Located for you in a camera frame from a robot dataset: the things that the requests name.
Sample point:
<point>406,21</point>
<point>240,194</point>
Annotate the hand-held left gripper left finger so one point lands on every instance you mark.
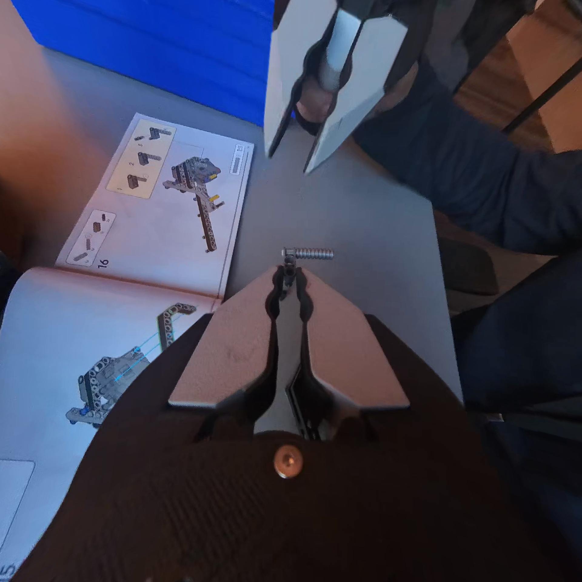
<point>223,354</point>

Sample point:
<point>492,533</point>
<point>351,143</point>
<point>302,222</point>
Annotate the person's right forearm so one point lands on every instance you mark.
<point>477,172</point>

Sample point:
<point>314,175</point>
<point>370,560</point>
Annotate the person's right hand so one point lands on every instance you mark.
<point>313,102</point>

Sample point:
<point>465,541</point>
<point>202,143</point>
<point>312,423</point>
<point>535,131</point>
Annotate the grey lego model assembly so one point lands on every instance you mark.
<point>309,253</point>

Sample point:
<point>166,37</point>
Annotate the person's dark clothing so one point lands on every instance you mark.
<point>523,363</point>

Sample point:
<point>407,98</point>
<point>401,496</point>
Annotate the blue plastic bin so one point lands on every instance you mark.
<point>159,45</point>

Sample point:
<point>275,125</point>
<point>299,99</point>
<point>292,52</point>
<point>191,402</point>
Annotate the wooden cabinet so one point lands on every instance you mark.
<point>545,68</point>

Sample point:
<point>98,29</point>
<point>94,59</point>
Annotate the open lego instruction booklet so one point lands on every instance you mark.
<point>136,227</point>

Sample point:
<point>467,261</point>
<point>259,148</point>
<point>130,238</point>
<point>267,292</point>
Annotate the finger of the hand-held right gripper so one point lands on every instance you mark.
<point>368,68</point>
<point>291,54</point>

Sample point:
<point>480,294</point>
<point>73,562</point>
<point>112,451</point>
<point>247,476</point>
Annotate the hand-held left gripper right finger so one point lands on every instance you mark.
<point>354,359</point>

